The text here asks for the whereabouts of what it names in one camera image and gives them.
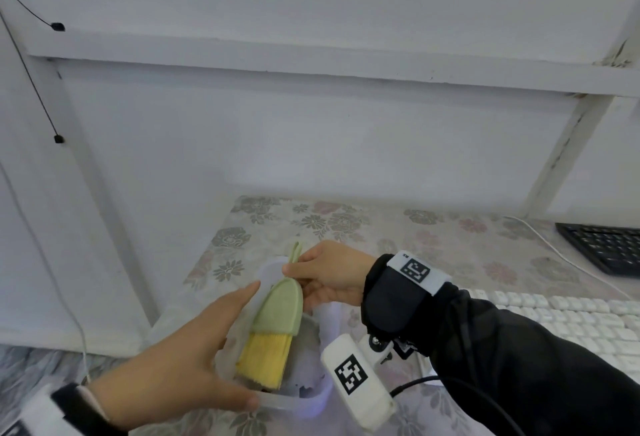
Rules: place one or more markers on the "person's right hand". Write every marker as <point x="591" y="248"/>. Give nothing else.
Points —
<point x="335" y="271"/>

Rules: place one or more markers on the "floral tablecloth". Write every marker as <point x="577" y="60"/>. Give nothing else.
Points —
<point x="450" y="241"/>

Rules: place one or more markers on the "white keyboard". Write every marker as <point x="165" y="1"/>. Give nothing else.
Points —
<point x="575" y="321"/>

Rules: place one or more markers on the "black keyboard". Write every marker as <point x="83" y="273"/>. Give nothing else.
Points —
<point x="605" y="248"/>

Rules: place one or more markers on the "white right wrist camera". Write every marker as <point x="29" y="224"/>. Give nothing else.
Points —
<point x="355" y="375"/>

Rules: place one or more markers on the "clear plastic container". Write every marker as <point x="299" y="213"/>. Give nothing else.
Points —
<point x="325" y="321"/>

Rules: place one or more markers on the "white marker right wristband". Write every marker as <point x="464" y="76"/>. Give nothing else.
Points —
<point x="417" y="271"/>

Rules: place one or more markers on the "person's left forearm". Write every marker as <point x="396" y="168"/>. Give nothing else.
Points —
<point x="80" y="408"/>

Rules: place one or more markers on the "white wooden frame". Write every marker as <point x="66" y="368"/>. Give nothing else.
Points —
<point x="300" y="58"/>

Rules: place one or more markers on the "white marker left wristband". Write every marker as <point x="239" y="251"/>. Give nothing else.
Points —
<point x="35" y="415"/>

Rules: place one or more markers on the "person's right forearm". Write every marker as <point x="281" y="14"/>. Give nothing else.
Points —
<point x="500" y="365"/>

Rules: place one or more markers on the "small black wall clip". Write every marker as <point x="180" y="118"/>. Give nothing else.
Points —
<point x="58" y="139"/>

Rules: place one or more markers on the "green brush yellow bristles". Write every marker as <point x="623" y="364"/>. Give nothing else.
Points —
<point x="275" y="316"/>

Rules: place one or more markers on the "white marker wristband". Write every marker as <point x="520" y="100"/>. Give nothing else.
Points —
<point x="417" y="271"/>
<point x="35" y="415"/>

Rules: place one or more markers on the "person's left hand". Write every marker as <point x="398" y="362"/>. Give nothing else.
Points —
<point x="170" y="370"/>

